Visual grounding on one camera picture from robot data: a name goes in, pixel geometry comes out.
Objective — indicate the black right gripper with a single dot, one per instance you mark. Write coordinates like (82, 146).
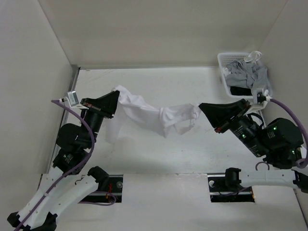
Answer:
(218, 113)

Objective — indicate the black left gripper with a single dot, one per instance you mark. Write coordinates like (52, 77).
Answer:
(106, 105)

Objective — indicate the white tank top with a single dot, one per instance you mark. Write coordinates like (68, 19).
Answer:
(162, 121)

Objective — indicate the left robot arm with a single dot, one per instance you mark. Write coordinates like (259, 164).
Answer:
(76, 145)

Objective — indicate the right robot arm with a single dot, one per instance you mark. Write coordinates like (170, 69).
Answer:
(278, 144)

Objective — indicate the grey tank top in basket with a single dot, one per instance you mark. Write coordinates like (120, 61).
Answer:
(248, 75)

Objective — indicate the black garment in basket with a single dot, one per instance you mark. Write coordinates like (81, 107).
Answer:
(238, 91)

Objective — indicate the white perforated plastic basket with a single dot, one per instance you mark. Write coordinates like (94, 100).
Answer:
(224, 59)

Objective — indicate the white garment on basket rim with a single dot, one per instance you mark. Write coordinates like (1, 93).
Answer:
(253, 57)

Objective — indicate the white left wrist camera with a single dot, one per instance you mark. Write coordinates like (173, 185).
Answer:
(71, 100)

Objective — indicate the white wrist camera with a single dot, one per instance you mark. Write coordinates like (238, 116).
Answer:
(71, 100)
(260, 100)

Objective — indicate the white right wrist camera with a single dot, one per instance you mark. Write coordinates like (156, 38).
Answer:
(260, 100)

